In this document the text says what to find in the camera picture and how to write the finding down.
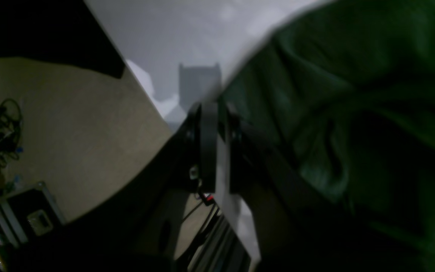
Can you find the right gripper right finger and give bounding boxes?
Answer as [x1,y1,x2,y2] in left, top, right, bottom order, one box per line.
[227,104,435,272]

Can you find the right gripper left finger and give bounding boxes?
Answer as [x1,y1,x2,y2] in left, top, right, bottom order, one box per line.
[8,103,218,272]

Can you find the dark green t-shirt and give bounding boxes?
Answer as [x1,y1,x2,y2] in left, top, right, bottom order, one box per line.
[219,0,435,272]

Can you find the black equipment case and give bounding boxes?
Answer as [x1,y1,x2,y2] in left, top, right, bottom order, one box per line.
[0,181,67,249]

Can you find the tangled black cables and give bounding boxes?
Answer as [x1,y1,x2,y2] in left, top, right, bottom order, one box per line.
[0,98,25,168]

